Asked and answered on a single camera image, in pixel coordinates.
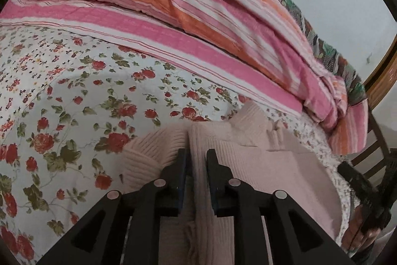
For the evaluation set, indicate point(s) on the person's right hand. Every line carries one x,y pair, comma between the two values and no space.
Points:
356,234

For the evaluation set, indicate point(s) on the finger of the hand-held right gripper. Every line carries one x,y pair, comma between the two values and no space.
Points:
353,178

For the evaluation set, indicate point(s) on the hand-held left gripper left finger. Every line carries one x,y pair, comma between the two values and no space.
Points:
183,178

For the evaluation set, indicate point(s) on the pink knit sweater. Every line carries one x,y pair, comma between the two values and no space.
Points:
248,159

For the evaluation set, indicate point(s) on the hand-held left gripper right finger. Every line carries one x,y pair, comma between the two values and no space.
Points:
214,181

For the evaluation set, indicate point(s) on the brown wooden door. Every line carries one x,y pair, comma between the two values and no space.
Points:
383,75

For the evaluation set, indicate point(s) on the floral bedsheet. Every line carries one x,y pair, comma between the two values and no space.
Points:
93,97

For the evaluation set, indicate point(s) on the pink orange striped quilt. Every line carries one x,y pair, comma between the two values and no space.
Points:
186,4

